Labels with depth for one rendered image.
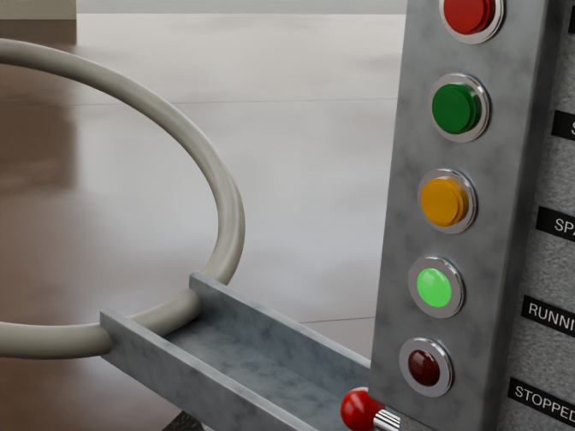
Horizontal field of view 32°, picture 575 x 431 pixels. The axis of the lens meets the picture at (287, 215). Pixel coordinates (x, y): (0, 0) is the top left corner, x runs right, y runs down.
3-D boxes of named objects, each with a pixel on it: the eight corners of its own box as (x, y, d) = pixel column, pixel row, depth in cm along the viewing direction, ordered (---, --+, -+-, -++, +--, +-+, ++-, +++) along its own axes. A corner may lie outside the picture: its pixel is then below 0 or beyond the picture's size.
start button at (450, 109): (481, 137, 50) (488, 86, 49) (470, 141, 49) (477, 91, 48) (438, 124, 52) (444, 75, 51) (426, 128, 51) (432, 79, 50)
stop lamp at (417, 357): (448, 388, 56) (453, 351, 56) (434, 398, 55) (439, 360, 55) (413, 371, 58) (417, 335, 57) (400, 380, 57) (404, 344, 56)
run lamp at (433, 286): (459, 309, 54) (465, 270, 54) (445, 317, 54) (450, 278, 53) (423, 294, 56) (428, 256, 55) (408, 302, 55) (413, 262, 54)
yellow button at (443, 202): (468, 228, 52) (474, 182, 51) (457, 233, 51) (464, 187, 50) (427, 214, 54) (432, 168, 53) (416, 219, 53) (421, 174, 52)
